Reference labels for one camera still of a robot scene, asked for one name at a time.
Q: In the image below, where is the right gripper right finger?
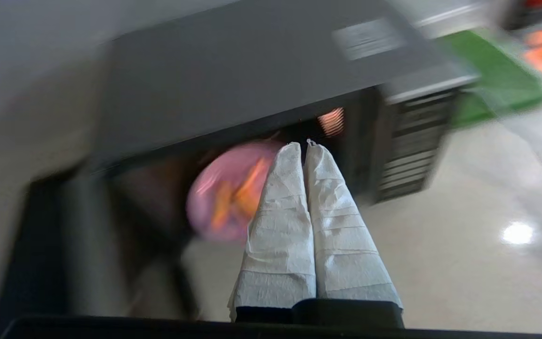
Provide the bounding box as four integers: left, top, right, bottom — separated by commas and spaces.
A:
303, 140, 403, 311

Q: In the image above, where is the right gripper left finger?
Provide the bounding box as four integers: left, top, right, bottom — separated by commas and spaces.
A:
227, 142, 317, 323

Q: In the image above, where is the purple plate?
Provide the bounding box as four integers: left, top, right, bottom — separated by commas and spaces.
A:
186, 141, 287, 243

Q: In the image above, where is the silver black microwave oven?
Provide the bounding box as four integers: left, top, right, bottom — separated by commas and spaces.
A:
88, 0, 481, 208

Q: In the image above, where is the white sticker label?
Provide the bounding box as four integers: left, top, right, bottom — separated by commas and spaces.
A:
332, 18, 406, 61

